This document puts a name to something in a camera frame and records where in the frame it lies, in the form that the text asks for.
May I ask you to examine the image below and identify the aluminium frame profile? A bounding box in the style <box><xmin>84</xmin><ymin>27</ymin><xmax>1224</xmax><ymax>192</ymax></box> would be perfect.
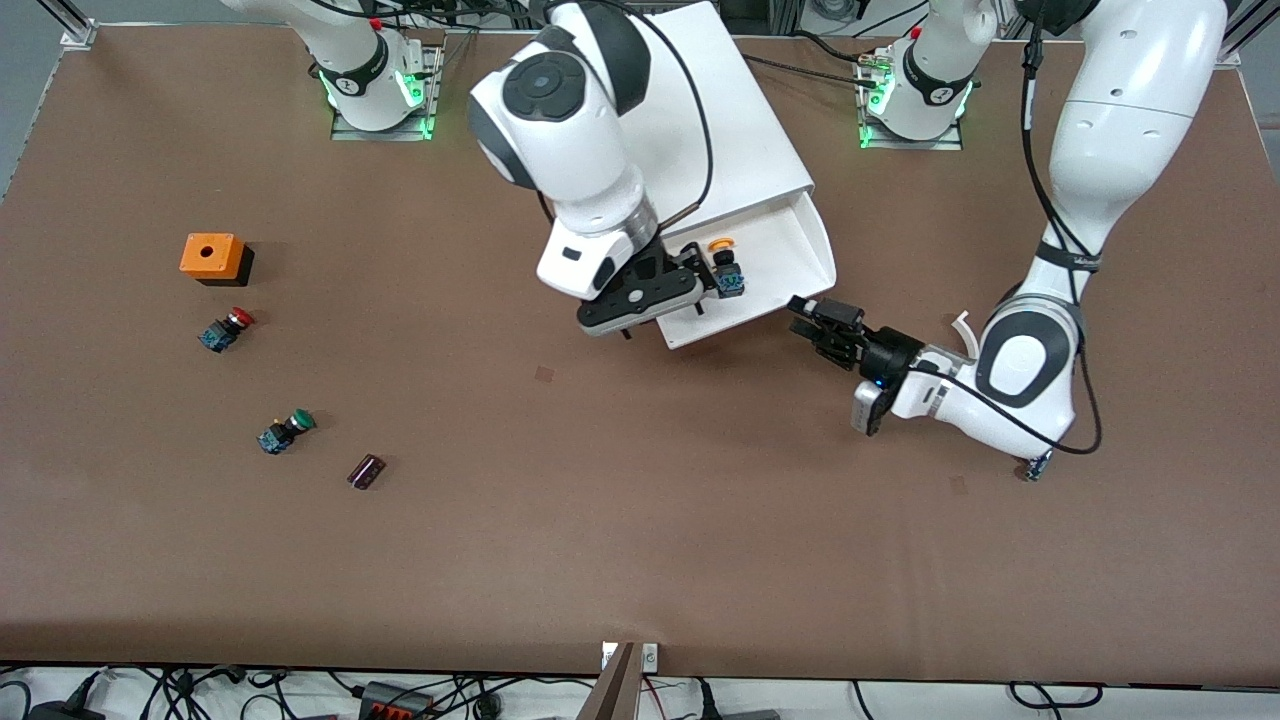
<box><xmin>1205</xmin><ymin>0</ymin><xmax>1280</xmax><ymax>67</ymax></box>
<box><xmin>38</xmin><ymin>0</ymin><xmax>99</xmax><ymax>50</ymax></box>

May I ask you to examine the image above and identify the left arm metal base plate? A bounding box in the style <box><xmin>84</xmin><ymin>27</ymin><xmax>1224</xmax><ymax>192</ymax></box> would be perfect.
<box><xmin>857</xmin><ymin>48</ymin><xmax>966</xmax><ymax>152</ymax></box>

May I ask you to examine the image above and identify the white drawer cabinet housing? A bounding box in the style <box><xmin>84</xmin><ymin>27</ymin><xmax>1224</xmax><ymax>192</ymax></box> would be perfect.
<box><xmin>635</xmin><ymin>0</ymin><xmax>813</xmax><ymax>239</ymax></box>

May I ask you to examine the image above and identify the white cabinet drawer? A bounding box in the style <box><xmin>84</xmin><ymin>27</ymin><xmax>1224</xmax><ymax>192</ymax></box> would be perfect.
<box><xmin>655</xmin><ymin>189</ymin><xmax>839</xmax><ymax>352</ymax></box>

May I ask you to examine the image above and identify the red push button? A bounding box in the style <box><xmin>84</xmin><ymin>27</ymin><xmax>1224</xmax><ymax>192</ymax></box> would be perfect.
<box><xmin>197</xmin><ymin>307</ymin><xmax>256</xmax><ymax>354</ymax></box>

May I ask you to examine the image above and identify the orange button enclosure box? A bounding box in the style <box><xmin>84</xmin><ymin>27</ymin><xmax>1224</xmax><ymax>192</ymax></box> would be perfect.
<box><xmin>179</xmin><ymin>233</ymin><xmax>255</xmax><ymax>288</ymax></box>

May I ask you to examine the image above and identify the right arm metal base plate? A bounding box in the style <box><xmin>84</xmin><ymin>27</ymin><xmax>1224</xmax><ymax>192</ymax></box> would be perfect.
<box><xmin>330</xmin><ymin>44</ymin><xmax>445</xmax><ymax>142</ymax></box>

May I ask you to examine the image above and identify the yellow push button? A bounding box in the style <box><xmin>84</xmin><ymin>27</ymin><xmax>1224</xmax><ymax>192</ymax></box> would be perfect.
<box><xmin>706</xmin><ymin>236</ymin><xmax>749</xmax><ymax>299</ymax></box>

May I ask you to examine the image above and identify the black looped floor cable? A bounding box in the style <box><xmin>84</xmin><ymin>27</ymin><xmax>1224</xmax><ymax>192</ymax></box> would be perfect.
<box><xmin>1007</xmin><ymin>681</ymin><xmax>1107</xmax><ymax>710</ymax></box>

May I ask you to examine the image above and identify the black cable on table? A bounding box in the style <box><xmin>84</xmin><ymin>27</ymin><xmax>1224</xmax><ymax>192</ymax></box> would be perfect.
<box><xmin>742</xmin><ymin>30</ymin><xmax>883</xmax><ymax>89</ymax></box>

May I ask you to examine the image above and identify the wooden post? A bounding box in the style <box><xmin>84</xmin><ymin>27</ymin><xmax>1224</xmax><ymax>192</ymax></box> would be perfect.
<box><xmin>577</xmin><ymin>641</ymin><xmax>642</xmax><ymax>720</ymax></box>

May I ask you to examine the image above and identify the green push button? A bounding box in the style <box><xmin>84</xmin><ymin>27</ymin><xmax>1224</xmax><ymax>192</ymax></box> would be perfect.
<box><xmin>257</xmin><ymin>408</ymin><xmax>317</xmax><ymax>456</ymax></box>

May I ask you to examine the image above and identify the black orange power strip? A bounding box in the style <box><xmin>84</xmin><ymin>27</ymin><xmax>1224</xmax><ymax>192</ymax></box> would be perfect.
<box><xmin>358</xmin><ymin>680</ymin><xmax>437</xmax><ymax>720</ymax></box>

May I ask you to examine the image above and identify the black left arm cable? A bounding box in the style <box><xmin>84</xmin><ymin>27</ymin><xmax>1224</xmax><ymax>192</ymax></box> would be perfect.
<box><xmin>925</xmin><ymin>0</ymin><xmax>1104</xmax><ymax>456</ymax></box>

